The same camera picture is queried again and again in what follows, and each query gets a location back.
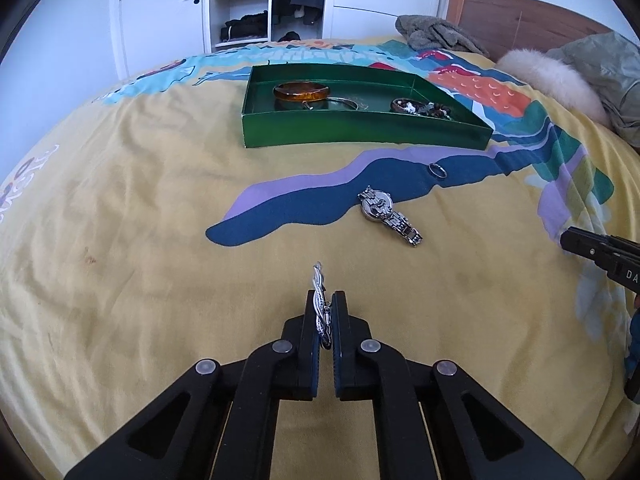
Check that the yellow printed blanket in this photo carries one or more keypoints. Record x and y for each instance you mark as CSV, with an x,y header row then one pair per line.
x,y
150,260

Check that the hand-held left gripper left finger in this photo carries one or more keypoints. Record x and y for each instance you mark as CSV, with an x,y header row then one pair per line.
x,y
312,340

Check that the wooden headboard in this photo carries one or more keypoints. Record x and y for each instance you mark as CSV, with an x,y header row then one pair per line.
x,y
515,20

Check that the grey knitted sweater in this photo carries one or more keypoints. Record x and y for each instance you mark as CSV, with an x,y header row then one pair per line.
x,y
435,35

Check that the green tray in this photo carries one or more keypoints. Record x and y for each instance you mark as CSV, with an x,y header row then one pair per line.
x,y
350,127

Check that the grey-green jacket with fur trim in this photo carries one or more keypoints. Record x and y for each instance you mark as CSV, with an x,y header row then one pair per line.
x,y
550,80

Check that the white door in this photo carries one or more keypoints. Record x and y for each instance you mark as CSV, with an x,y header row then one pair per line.
x,y
160,25

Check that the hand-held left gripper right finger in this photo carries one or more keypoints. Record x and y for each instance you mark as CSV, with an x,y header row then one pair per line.
x,y
340,340

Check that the small black bag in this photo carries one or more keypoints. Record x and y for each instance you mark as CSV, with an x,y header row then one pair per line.
x,y
289,36

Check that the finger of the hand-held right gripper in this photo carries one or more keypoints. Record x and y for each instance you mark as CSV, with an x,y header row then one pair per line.
x,y
585,242

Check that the silver wristwatch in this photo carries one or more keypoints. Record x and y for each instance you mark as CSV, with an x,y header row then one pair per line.
x,y
376,205

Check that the amber bangle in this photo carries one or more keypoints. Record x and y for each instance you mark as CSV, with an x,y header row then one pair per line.
x,y
300,94

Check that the folded black clothes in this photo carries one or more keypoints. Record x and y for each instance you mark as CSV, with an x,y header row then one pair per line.
x,y
245,26

